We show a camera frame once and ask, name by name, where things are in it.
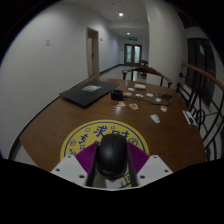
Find round yellow blue mouse pad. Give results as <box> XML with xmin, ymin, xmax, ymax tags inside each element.
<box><xmin>59</xmin><ymin>119</ymin><xmax>150</xmax><ymax>190</ymax></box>

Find glass double door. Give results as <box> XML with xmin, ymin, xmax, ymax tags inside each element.
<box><xmin>123</xmin><ymin>43</ymin><xmax>143</xmax><ymax>66</ymax></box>

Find white side door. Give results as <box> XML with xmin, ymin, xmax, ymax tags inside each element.
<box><xmin>85</xmin><ymin>27</ymin><xmax>100</xmax><ymax>78</ymax></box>

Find black computer mouse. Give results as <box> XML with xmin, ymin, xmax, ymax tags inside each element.
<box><xmin>95</xmin><ymin>133</ymin><xmax>130</xmax><ymax>180</ymax></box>

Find dark framed window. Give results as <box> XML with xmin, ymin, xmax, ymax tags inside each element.
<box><xmin>185</xmin><ymin>37</ymin><xmax>215</xmax><ymax>98</ymax></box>

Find black cable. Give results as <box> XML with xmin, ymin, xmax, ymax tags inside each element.
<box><xmin>122</xmin><ymin>93</ymin><xmax>174</xmax><ymax>107</ymax></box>

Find round ceiling lights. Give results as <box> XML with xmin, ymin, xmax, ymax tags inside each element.
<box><xmin>117</xmin><ymin>11</ymin><xmax>132</xmax><ymax>37</ymax></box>

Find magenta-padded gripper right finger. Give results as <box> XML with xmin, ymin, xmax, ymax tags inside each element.
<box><xmin>128</xmin><ymin>142</ymin><xmax>174</xmax><ymax>188</ymax></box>

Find black railing with wooden handrail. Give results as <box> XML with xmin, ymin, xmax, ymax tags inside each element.
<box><xmin>175</xmin><ymin>62</ymin><xmax>224</xmax><ymax>163</ymax></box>

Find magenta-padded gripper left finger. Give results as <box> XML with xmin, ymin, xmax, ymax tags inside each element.
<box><xmin>50</xmin><ymin>143</ymin><xmax>100</xmax><ymax>188</ymax></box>

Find small black box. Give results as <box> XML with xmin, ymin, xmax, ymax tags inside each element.
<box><xmin>110</xmin><ymin>89</ymin><xmax>124</xmax><ymax>101</ymax></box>

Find brown wooden armchair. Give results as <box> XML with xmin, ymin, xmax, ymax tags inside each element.
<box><xmin>121</xmin><ymin>65</ymin><xmax>174</xmax><ymax>89</ymax></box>

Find black closed laptop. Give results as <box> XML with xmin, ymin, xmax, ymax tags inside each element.
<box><xmin>59</xmin><ymin>79</ymin><xmax>121</xmax><ymax>109</ymax></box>

